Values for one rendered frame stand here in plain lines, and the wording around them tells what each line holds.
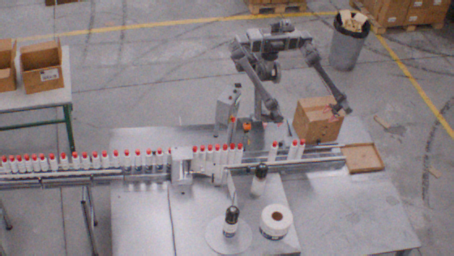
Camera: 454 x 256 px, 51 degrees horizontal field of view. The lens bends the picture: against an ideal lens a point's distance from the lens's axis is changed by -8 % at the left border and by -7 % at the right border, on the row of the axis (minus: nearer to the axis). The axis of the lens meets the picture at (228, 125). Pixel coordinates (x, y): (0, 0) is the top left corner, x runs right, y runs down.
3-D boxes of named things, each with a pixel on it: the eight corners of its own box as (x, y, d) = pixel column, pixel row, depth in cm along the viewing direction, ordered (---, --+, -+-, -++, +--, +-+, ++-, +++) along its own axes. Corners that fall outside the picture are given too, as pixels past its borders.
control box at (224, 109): (214, 120, 341) (216, 99, 328) (225, 105, 352) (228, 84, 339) (228, 125, 339) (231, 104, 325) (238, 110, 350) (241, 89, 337)
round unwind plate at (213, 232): (208, 258, 312) (208, 257, 312) (201, 218, 333) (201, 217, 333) (256, 253, 318) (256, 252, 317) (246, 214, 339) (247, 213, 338)
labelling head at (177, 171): (171, 185, 350) (172, 160, 332) (169, 170, 359) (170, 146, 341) (191, 184, 353) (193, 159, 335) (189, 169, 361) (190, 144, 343)
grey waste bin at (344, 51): (333, 75, 598) (344, 33, 554) (319, 53, 626) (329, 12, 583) (363, 72, 609) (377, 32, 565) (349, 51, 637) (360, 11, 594)
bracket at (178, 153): (172, 160, 333) (172, 160, 332) (170, 147, 340) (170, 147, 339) (193, 159, 335) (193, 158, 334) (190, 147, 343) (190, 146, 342)
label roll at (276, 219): (254, 235, 328) (257, 223, 317) (263, 212, 341) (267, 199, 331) (283, 245, 324) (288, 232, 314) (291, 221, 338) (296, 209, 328)
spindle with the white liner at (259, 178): (251, 199, 348) (257, 171, 327) (248, 189, 355) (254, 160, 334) (263, 198, 350) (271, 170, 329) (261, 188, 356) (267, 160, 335)
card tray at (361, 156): (349, 172, 381) (351, 169, 378) (339, 147, 398) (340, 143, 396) (383, 169, 386) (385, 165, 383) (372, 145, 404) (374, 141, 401)
